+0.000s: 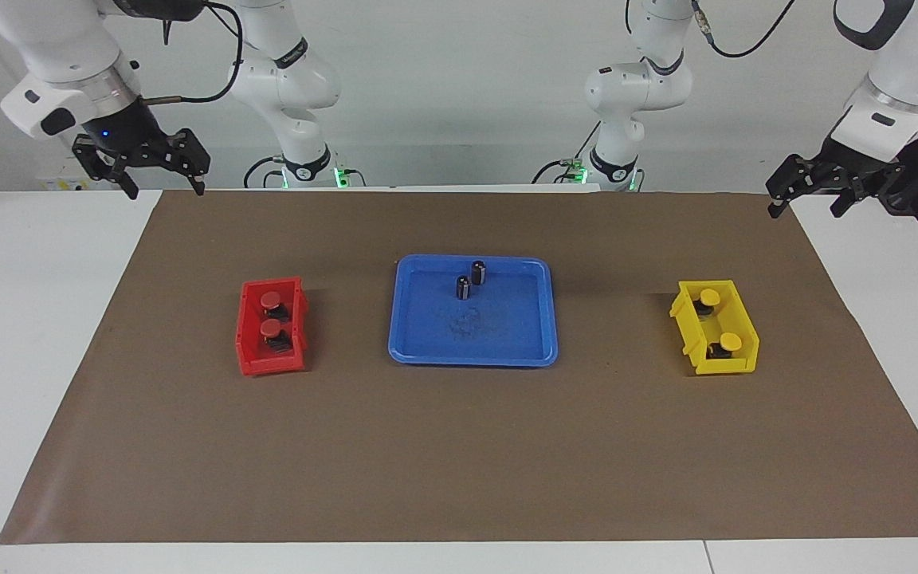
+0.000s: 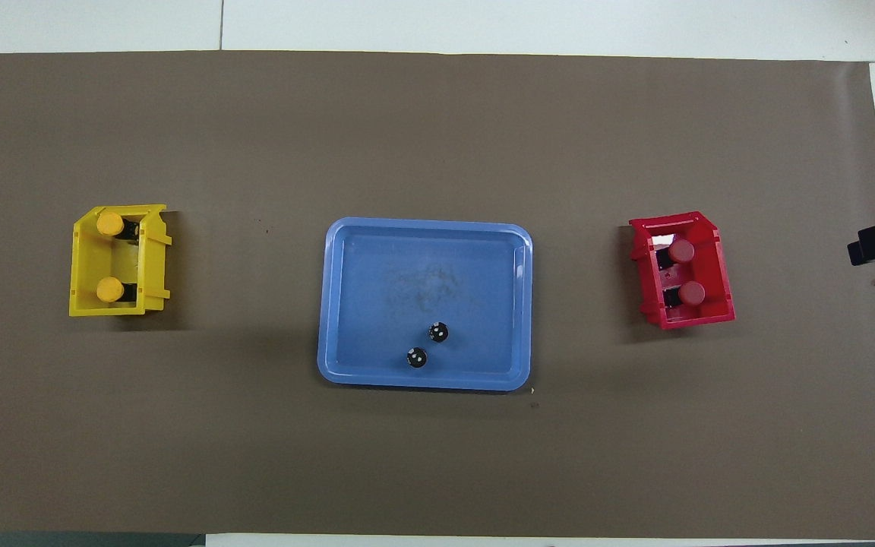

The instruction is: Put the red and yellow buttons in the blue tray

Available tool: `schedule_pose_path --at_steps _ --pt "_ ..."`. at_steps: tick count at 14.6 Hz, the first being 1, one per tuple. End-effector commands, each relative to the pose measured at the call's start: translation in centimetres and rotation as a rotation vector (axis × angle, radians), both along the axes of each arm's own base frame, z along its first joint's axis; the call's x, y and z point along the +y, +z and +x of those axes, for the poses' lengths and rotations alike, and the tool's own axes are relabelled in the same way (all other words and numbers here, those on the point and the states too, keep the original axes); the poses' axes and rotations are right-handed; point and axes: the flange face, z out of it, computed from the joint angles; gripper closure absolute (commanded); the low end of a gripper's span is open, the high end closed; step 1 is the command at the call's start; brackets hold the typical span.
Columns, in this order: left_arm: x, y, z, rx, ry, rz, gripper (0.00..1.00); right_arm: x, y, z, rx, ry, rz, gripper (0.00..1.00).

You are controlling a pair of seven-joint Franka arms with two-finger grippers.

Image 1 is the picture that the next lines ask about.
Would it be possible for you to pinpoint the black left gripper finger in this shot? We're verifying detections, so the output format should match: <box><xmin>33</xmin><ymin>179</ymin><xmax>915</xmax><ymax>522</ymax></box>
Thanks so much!
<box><xmin>766</xmin><ymin>153</ymin><xmax>830</xmax><ymax>220</ymax></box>
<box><xmin>830</xmin><ymin>171</ymin><xmax>882</xmax><ymax>218</ymax></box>

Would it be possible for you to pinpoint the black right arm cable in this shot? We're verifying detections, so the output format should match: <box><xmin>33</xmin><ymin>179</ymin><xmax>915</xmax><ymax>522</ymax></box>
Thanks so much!
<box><xmin>140</xmin><ymin>0</ymin><xmax>245</xmax><ymax>108</ymax></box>

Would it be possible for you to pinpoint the red push button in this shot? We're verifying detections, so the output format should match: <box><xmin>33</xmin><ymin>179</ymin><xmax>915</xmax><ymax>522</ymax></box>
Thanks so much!
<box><xmin>259</xmin><ymin>319</ymin><xmax>294</xmax><ymax>353</ymax></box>
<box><xmin>259</xmin><ymin>290</ymin><xmax>292</xmax><ymax>322</ymax></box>

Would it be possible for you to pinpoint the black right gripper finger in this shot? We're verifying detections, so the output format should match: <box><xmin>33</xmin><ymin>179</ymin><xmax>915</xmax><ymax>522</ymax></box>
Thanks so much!
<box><xmin>155</xmin><ymin>128</ymin><xmax>212</xmax><ymax>197</ymax></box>
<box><xmin>72</xmin><ymin>134</ymin><xmax>141</xmax><ymax>201</ymax></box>

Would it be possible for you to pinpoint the black base cable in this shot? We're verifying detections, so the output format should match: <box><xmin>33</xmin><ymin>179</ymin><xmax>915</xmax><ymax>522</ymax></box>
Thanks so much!
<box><xmin>531</xmin><ymin>120</ymin><xmax>603</xmax><ymax>186</ymax></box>
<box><xmin>243</xmin><ymin>155</ymin><xmax>284</xmax><ymax>190</ymax></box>

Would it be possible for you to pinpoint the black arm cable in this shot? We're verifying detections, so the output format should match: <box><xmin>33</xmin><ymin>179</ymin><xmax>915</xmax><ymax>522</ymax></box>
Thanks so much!
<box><xmin>140</xmin><ymin>0</ymin><xmax>245</xmax><ymax>108</ymax></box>
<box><xmin>690</xmin><ymin>0</ymin><xmax>796</xmax><ymax>59</ymax></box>

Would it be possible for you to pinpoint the yellow plastic bin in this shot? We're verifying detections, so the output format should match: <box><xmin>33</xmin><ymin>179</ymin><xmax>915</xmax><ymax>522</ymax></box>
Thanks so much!
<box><xmin>669</xmin><ymin>279</ymin><xmax>760</xmax><ymax>376</ymax></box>

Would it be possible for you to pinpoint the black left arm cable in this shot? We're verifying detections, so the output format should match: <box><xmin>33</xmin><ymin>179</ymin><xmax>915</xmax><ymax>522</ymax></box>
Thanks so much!
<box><xmin>690</xmin><ymin>0</ymin><xmax>796</xmax><ymax>59</ymax></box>

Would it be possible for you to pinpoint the red plastic bin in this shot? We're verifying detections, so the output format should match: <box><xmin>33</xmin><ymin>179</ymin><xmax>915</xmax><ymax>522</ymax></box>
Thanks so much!
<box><xmin>235</xmin><ymin>276</ymin><xmax>309</xmax><ymax>376</ymax></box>

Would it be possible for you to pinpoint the brown table mat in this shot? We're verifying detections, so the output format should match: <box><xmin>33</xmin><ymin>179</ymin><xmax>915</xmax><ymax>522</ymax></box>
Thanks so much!
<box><xmin>0</xmin><ymin>189</ymin><xmax>918</xmax><ymax>545</ymax></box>

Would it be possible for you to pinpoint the blue plastic tray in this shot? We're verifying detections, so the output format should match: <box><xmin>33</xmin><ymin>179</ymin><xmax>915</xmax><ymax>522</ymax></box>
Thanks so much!
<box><xmin>388</xmin><ymin>254</ymin><xmax>559</xmax><ymax>368</ymax></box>

